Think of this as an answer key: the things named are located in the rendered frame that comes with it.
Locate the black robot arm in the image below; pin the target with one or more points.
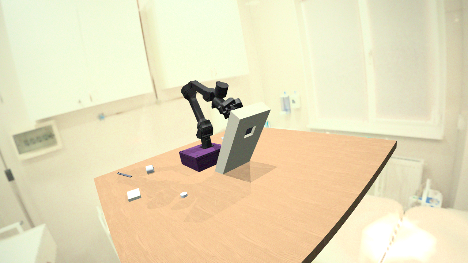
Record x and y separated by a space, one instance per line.
204 126

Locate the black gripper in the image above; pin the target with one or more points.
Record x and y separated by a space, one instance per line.
225 108

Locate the grey cylinder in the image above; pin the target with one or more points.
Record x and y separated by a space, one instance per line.
150 169

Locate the white rectangular block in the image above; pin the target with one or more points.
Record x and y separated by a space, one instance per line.
133 195

